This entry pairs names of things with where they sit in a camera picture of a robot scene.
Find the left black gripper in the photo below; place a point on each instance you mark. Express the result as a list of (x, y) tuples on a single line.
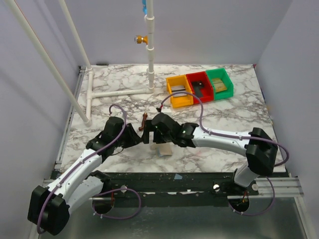
[(128, 135)]

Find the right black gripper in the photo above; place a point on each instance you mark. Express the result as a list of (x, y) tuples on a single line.
[(154, 132)]

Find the beige card holder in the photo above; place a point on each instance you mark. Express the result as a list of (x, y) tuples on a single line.
[(162, 150)]

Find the white VIP card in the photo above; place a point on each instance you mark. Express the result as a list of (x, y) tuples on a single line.
[(179, 88)]

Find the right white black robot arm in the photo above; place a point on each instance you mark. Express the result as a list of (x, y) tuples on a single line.
[(258, 148)]

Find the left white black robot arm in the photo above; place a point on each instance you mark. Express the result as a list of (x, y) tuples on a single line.
[(51, 206)]

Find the black card in red bin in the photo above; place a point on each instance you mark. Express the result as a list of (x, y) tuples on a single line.
[(197, 84)]

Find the gold card in green bin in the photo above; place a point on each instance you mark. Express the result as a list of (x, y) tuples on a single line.
[(219, 85)]

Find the brown metal pipe fitting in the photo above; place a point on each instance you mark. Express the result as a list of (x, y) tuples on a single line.
[(144, 119)]

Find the yellow plastic bin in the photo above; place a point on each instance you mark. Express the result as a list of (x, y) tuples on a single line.
[(179, 102)]

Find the red plastic bin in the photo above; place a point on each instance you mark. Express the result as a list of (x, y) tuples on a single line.
[(207, 91)]

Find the green plastic bin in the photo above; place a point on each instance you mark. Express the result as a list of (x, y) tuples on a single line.
[(221, 73)]

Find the white PVC pipe frame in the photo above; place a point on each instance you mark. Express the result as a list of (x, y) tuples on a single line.
[(149, 19)]

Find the blue sticker on rail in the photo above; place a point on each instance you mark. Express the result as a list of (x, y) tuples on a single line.
[(177, 177)]

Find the orange camera on pole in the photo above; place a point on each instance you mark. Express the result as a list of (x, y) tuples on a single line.
[(141, 39)]

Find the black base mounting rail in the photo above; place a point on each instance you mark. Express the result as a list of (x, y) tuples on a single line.
[(127, 190)]

